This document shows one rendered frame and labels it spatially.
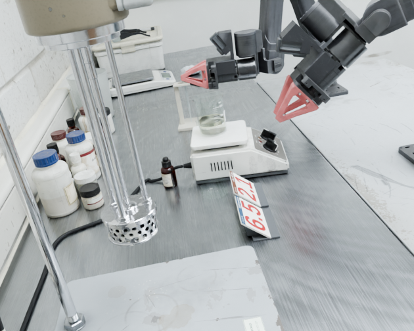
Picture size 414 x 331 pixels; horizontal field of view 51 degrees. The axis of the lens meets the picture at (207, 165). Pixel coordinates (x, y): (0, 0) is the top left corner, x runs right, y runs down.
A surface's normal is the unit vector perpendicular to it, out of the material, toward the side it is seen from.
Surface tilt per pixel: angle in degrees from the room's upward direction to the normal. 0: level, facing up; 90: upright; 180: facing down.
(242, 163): 90
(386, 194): 0
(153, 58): 93
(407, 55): 90
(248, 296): 0
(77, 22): 90
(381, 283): 0
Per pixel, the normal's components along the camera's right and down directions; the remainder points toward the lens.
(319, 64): -0.03, 0.44
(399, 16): -0.36, 0.46
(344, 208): -0.14, -0.89
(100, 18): 0.63, 0.25
